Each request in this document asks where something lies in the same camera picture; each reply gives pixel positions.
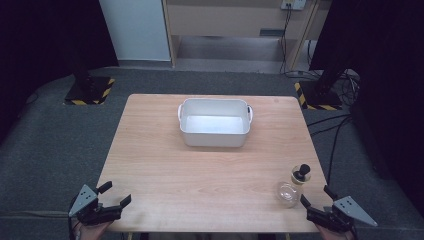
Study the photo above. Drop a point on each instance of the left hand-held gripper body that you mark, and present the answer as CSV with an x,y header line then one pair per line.
x,y
87,204

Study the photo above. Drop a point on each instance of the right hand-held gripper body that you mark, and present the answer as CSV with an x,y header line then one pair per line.
x,y
346,210

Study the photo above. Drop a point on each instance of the clear glass bottle black stopper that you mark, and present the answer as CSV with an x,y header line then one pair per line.
x,y
288,194

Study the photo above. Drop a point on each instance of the white plastic basin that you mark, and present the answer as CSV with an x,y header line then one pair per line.
x,y
215,128

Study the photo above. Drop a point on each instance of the person's right hand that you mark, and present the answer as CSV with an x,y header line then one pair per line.
x,y
333,234

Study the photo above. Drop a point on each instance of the person's left hand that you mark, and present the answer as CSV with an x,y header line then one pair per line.
x,y
91,231

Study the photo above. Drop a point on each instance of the black stand striped base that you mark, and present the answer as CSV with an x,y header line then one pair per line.
x,y
320,96
89,90

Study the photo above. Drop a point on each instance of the black curtain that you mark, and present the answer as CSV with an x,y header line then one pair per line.
x,y
390,83
43,43

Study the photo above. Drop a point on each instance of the white panel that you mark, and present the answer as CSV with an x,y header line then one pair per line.
x,y
136,30

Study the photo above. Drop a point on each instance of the light wooden cabinet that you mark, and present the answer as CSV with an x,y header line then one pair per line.
x,y
230,21

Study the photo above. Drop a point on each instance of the white wall socket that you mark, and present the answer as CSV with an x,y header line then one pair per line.
x,y
293,4

